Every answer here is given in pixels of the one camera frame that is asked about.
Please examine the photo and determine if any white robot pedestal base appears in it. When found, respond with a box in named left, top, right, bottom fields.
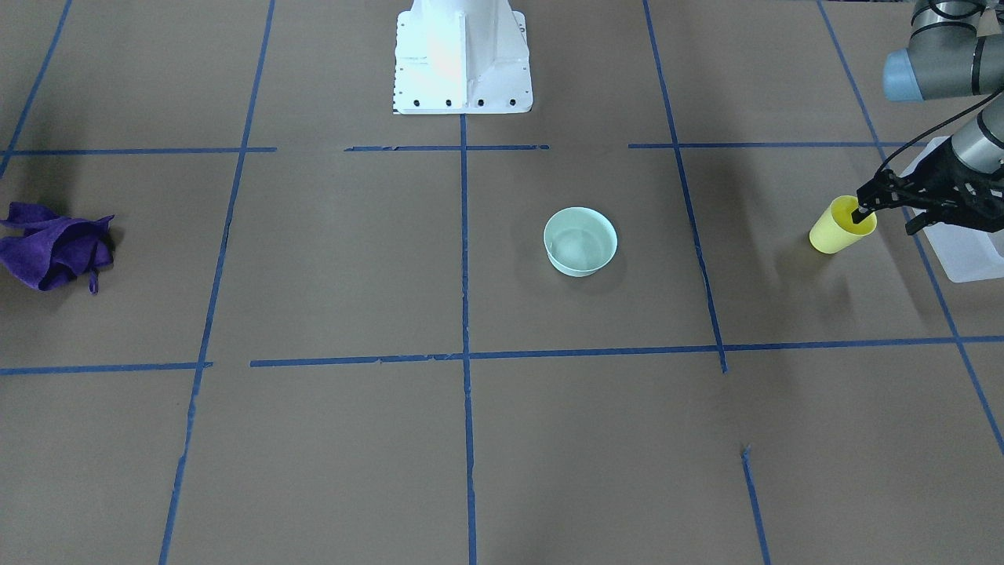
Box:
left=392, top=1, right=534, bottom=115

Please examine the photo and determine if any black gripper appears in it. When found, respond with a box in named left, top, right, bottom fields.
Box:
left=851, top=139, right=1003, bottom=236

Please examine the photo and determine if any translucent white storage box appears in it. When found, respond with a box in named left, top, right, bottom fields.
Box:
left=897, top=137, right=1004, bottom=283

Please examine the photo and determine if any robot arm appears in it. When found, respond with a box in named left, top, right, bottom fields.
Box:
left=850, top=1, right=1003, bottom=235

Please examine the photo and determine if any mint green bowl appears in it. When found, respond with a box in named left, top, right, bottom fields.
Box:
left=543, top=206, right=618, bottom=278

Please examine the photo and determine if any yellow plastic cup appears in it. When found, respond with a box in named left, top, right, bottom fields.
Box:
left=808, top=195, right=879, bottom=254

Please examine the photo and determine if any purple microfiber cloth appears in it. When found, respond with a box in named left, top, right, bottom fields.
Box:
left=1, top=202, right=115, bottom=294

